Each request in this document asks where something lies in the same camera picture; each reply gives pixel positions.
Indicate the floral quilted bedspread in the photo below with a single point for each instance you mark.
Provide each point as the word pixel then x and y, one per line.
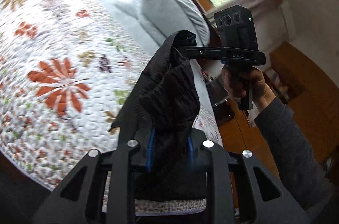
pixel 53 53

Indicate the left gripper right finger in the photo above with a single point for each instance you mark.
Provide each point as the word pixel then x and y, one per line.
pixel 240 188

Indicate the light blue pillow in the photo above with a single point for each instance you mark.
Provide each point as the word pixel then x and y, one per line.
pixel 156 20

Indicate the right dark sleeve forearm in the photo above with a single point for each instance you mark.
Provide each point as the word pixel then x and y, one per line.
pixel 300 173

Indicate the black pants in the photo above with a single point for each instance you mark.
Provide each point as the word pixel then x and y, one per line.
pixel 160 113

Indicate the right hand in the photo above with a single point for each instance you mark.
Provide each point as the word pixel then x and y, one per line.
pixel 262 95

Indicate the light blue bed sheet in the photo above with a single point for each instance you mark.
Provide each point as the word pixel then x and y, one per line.
pixel 128 59

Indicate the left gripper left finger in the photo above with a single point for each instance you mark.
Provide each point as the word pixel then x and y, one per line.
pixel 101 187

